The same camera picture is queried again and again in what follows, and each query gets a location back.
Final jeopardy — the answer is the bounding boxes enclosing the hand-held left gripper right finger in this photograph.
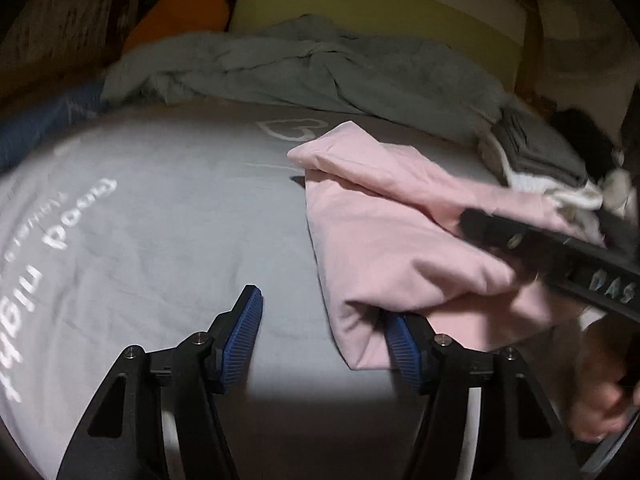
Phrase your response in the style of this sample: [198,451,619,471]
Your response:
[382,311,583,480]

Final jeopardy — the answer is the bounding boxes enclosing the folded dark grey clothes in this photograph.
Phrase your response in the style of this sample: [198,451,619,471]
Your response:
[492,107,591,186]

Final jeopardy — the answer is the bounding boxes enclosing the grey printed bed sheet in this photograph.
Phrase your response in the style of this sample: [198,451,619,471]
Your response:
[0,97,591,480]

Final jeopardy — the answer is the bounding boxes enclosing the crumpled grey blanket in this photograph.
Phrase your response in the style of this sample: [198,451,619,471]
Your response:
[102,14,506,143]

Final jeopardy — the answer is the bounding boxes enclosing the pink printed t-shirt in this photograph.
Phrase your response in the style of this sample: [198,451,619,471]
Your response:
[287,121,608,372]

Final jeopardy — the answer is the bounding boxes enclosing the yellow-green headboard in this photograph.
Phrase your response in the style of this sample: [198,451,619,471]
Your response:
[230,0,543,96]

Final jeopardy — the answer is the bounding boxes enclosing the blue cloth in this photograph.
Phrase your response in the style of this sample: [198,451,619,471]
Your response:
[0,82,108,171]

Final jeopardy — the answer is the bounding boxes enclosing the white folded cloth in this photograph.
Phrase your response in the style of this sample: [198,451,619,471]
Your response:
[477,137,606,211]

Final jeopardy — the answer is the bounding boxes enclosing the orange pillow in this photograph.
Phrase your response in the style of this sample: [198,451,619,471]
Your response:
[122,0,236,53]

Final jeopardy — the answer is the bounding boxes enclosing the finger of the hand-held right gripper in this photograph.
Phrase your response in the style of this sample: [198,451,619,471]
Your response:
[459,207,567,277]

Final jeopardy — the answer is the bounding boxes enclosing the person's right hand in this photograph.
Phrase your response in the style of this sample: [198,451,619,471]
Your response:
[570,320,640,443]

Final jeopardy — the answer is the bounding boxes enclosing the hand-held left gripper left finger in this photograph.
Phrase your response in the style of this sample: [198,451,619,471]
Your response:
[56,284,264,480]

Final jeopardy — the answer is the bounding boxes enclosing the black fuzzy thing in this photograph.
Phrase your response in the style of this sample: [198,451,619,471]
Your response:
[550,107,626,181]

